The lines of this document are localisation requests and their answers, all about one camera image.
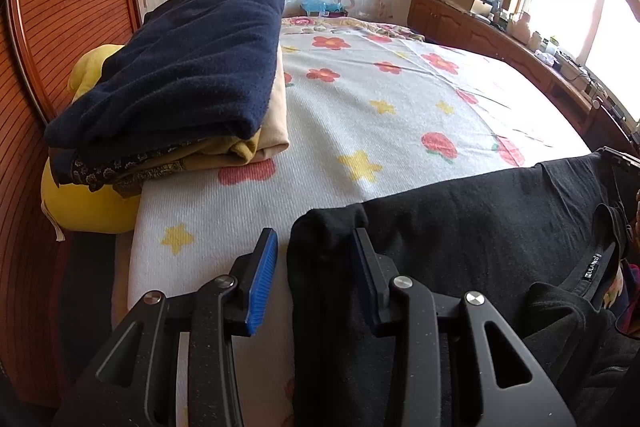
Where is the blue box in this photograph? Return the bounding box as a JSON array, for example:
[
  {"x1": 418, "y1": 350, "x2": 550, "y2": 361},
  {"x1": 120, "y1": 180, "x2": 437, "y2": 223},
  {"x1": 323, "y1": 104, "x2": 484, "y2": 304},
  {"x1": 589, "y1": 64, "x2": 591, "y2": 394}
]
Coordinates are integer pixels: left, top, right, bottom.
[{"x1": 300, "y1": 0, "x2": 348, "y2": 18}]

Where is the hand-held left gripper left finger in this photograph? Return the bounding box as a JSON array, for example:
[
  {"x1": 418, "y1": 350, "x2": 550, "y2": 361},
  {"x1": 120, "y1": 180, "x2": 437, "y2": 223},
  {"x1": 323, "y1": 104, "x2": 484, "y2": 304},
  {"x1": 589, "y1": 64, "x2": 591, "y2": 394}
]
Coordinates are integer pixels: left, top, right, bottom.
[{"x1": 52, "y1": 227, "x2": 279, "y2": 427}]

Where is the low wooden cabinet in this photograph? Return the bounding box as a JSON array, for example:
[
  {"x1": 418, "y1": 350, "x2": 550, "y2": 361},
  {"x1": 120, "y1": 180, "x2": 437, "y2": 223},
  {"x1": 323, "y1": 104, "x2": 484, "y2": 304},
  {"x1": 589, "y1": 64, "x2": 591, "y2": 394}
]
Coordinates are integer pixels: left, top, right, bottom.
[{"x1": 407, "y1": 0, "x2": 640, "y2": 152}]

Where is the folded beige patterned blanket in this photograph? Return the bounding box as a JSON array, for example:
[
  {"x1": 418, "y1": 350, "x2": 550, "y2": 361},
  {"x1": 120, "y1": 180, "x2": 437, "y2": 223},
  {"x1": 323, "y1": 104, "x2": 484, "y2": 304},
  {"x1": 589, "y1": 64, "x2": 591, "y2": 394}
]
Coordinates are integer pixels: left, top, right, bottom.
[{"x1": 55, "y1": 44, "x2": 291, "y2": 198}]

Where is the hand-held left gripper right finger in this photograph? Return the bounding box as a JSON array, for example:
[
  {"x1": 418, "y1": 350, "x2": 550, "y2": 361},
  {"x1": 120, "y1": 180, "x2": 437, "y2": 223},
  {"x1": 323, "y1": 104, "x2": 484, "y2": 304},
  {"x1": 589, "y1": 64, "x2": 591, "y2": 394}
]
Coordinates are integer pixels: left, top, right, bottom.
[{"x1": 351, "y1": 227, "x2": 577, "y2": 427}]

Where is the folded navy blanket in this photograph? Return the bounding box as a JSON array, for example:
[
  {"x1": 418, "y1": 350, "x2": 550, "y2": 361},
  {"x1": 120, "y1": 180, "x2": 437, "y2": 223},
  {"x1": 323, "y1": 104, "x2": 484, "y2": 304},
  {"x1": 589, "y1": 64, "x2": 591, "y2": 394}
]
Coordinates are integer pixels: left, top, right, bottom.
[{"x1": 44, "y1": 0, "x2": 286, "y2": 158}]

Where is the white flower-print sheet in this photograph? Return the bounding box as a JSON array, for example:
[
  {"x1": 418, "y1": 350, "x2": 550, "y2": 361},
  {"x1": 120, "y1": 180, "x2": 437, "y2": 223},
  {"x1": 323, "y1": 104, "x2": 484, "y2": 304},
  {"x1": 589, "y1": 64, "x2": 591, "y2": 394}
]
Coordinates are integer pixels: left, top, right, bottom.
[{"x1": 127, "y1": 24, "x2": 593, "y2": 427}]

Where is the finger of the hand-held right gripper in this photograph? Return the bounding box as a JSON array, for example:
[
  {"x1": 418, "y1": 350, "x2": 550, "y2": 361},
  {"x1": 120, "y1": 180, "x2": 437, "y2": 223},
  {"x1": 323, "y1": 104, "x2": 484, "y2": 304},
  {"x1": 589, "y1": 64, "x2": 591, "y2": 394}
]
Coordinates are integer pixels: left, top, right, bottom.
[{"x1": 597, "y1": 146, "x2": 640, "y2": 170}]

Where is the floral rose blanket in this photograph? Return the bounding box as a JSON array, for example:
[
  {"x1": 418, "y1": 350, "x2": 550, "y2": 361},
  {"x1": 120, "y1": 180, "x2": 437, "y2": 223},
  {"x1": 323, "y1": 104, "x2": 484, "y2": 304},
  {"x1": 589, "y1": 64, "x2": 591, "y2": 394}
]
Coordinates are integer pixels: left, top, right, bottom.
[{"x1": 280, "y1": 16, "x2": 426, "y2": 42}]

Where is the yellow plush toy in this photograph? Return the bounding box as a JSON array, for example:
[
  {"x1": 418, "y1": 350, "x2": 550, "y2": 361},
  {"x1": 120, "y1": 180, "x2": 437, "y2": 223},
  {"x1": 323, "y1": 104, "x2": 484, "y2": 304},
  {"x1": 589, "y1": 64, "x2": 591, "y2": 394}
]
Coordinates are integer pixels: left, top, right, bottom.
[{"x1": 40, "y1": 44, "x2": 143, "y2": 235}]

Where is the black printed t-shirt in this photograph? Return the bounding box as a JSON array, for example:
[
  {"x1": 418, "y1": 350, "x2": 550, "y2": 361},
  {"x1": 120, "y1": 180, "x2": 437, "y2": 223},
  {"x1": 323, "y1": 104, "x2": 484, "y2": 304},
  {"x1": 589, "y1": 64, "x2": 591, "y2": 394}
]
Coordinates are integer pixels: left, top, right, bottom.
[{"x1": 286, "y1": 147, "x2": 640, "y2": 427}]

